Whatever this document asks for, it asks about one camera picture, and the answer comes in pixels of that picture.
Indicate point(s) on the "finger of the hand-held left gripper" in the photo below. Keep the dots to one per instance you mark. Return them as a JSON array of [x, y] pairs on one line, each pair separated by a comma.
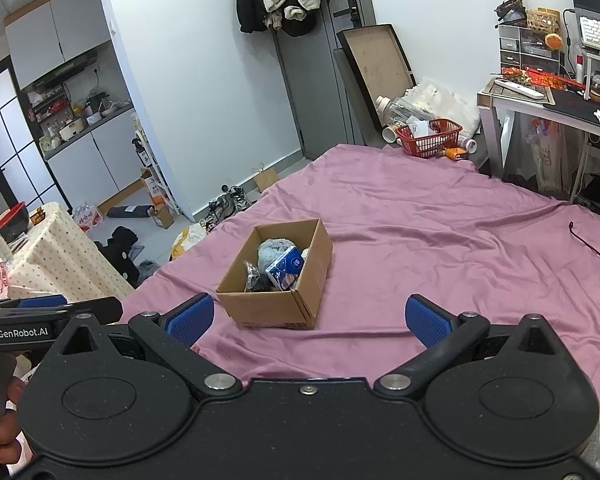
[[105, 310], [40, 302]]

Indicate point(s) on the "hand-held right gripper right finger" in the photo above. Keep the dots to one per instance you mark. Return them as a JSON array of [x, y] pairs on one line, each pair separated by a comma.
[[427, 322]]

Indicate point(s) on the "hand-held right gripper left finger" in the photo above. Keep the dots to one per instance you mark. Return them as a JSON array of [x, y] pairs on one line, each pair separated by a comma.
[[190, 317]]

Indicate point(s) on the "black item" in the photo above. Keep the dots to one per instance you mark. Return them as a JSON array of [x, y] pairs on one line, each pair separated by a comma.
[[257, 280]]

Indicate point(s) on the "brown cardboard box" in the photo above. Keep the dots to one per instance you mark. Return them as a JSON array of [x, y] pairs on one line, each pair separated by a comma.
[[275, 310]]

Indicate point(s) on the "grey-blue fuzzy plush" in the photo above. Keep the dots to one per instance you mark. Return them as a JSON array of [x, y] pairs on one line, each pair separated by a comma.
[[270, 252]]

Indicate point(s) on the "blue tissue pack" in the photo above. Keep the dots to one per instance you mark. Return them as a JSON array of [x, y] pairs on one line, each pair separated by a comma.
[[285, 267]]

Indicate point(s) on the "person's left hand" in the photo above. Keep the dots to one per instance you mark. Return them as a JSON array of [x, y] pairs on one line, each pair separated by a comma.
[[0, 430]]

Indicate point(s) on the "beige dotted tablecloth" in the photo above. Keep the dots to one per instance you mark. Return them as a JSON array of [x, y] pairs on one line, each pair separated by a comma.
[[65, 265]]

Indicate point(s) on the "black clothing on floor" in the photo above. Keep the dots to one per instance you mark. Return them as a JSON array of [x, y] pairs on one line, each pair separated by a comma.
[[117, 250]]

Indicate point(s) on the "pink bed sheet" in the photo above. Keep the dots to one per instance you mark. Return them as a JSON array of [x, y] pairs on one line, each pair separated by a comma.
[[430, 260]]

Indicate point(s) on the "yellow and white plastic bag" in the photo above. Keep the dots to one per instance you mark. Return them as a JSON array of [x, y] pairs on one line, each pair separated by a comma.
[[187, 242]]

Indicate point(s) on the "dark bowl with red rim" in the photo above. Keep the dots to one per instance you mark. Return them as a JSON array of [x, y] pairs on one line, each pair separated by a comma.
[[11, 222]]

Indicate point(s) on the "red and white bottle pack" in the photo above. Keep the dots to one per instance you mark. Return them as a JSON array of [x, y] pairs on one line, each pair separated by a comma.
[[87, 217]]

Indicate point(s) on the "dark grey flat package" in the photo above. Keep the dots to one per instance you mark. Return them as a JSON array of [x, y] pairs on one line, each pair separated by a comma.
[[130, 211]]

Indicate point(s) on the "small open cardboard box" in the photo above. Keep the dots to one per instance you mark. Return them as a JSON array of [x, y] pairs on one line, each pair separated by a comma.
[[162, 217]]

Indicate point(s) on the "pair of grey sneakers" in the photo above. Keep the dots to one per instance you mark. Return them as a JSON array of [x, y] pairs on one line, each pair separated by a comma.
[[227, 207]]

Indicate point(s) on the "white kitchen base cabinet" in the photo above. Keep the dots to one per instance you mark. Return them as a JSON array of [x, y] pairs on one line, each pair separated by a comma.
[[105, 160]]

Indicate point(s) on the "brown paper bag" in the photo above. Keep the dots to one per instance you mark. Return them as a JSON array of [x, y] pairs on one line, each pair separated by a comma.
[[266, 180]]

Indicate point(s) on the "black-framed glass door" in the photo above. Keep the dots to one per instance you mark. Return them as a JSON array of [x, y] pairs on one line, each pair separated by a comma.
[[10, 135]]

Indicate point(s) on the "orange tape measure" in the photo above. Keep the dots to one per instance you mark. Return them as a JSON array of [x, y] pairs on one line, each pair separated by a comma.
[[456, 154]]

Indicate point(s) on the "white rice cooker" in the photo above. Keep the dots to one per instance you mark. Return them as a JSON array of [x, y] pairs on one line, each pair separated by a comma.
[[72, 131]]

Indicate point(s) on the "red plastic basket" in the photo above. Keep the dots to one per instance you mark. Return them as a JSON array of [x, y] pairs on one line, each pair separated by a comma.
[[425, 145]]

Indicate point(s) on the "large clear plastic bottle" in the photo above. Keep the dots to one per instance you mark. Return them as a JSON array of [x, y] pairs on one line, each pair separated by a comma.
[[397, 109]]

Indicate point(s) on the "white plastic bag pile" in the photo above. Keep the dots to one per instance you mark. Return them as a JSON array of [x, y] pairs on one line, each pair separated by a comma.
[[447, 102]]

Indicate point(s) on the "range hood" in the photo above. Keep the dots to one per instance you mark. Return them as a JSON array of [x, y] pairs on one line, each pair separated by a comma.
[[62, 74]]

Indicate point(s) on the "white remote control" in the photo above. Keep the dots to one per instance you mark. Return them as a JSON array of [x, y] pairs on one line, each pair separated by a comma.
[[520, 89]]

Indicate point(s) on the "black-framed brown board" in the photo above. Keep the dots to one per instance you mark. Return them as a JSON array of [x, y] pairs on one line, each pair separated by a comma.
[[375, 70]]

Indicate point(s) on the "white desk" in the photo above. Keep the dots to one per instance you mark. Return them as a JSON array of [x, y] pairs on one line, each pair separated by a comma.
[[570, 107]]

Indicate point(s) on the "grey door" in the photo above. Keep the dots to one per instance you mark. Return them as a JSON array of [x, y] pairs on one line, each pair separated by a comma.
[[320, 85]]

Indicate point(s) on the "long red packet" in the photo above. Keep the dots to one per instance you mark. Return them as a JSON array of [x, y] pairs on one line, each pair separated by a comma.
[[545, 78]]

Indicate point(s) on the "grey drawer organizer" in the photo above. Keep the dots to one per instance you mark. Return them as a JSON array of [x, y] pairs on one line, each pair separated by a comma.
[[527, 47]]

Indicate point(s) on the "white bottle with red cap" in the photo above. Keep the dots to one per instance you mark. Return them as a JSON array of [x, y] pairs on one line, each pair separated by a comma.
[[579, 70]]

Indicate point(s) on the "woven bamboo basket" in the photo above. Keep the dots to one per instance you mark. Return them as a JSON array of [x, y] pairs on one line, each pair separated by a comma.
[[542, 19]]

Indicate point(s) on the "white kitchen wall cabinet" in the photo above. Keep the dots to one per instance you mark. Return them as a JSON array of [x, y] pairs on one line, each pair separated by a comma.
[[55, 25]]

